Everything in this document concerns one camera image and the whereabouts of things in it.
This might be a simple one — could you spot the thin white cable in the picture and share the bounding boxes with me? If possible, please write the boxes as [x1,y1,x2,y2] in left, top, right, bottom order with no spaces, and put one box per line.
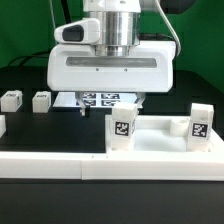
[48,0,58,34]

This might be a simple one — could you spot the white sheet with AprilTags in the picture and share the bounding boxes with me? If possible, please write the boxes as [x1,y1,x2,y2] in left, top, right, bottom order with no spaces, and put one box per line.
[53,92,137,108]

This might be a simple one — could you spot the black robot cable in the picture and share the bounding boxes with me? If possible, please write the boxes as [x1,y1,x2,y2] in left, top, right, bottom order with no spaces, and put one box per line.
[7,0,73,67]

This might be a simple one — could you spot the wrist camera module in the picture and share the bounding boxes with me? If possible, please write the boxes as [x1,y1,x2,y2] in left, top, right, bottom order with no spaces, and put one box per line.
[54,18,100,44]

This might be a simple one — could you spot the white square table top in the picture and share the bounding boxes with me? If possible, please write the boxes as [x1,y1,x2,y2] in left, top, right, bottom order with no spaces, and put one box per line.
[105,115,224,153]

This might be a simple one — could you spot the white U-shaped obstacle fence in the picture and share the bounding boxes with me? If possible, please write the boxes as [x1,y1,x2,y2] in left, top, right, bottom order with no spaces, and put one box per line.
[0,114,224,182]

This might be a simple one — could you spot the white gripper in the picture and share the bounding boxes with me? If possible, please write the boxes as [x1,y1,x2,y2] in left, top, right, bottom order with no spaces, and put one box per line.
[47,41,175,117]

